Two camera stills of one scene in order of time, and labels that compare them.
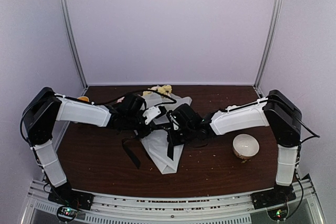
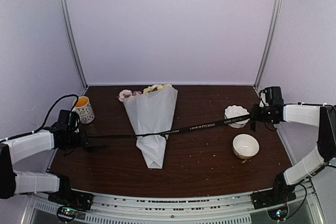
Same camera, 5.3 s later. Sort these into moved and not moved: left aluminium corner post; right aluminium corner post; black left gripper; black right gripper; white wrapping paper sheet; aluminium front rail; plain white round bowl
Moved: black right gripper; white wrapping paper sheet; black left gripper
Not moved: aluminium front rail; right aluminium corner post; left aluminium corner post; plain white round bowl
